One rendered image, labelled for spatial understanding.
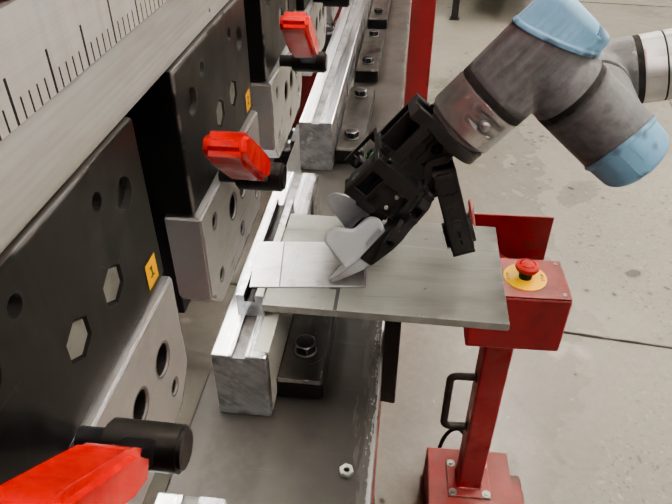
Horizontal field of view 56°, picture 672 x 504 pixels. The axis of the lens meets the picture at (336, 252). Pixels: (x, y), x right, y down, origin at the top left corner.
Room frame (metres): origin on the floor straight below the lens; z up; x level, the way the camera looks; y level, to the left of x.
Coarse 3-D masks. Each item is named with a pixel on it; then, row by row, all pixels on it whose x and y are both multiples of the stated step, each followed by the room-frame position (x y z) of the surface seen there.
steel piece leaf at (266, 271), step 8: (256, 248) 0.61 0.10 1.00; (264, 248) 0.61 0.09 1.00; (272, 248) 0.61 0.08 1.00; (280, 248) 0.61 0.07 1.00; (256, 256) 0.59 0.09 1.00; (264, 256) 0.59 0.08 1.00; (272, 256) 0.59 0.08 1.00; (280, 256) 0.59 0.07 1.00; (256, 264) 0.58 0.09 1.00; (264, 264) 0.58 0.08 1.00; (272, 264) 0.58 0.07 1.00; (280, 264) 0.58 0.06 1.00; (256, 272) 0.56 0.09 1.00; (264, 272) 0.56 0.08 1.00; (272, 272) 0.56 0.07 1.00; (280, 272) 0.56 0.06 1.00; (256, 280) 0.55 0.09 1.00; (264, 280) 0.55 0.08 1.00; (272, 280) 0.55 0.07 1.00
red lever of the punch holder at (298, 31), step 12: (288, 12) 0.48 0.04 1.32; (300, 12) 0.48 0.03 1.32; (288, 24) 0.47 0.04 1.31; (300, 24) 0.47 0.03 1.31; (312, 24) 0.49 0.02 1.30; (288, 36) 0.48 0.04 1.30; (300, 36) 0.48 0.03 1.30; (312, 36) 0.49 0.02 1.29; (288, 48) 0.51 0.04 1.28; (300, 48) 0.50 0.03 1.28; (312, 48) 0.50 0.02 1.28; (288, 60) 0.54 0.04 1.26; (300, 60) 0.53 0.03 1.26; (312, 60) 0.53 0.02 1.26; (324, 60) 0.53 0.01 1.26; (312, 72) 0.54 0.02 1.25; (324, 72) 0.54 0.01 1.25
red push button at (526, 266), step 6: (522, 258) 0.84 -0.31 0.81; (516, 264) 0.83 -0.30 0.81; (522, 264) 0.82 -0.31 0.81; (528, 264) 0.82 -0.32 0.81; (534, 264) 0.82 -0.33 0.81; (522, 270) 0.81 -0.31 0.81; (528, 270) 0.81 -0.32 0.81; (534, 270) 0.81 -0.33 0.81; (522, 276) 0.82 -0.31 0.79; (528, 276) 0.82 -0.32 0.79
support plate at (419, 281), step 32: (288, 224) 0.66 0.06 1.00; (320, 224) 0.66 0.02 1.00; (416, 224) 0.66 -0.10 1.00; (384, 256) 0.60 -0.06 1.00; (416, 256) 0.60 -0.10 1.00; (448, 256) 0.60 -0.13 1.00; (480, 256) 0.60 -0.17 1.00; (288, 288) 0.54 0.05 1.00; (320, 288) 0.54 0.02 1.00; (352, 288) 0.54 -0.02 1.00; (384, 288) 0.54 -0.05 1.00; (416, 288) 0.54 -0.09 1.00; (448, 288) 0.54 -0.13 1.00; (480, 288) 0.54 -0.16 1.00; (384, 320) 0.49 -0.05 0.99; (416, 320) 0.49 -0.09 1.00; (448, 320) 0.49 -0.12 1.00; (480, 320) 0.49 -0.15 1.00
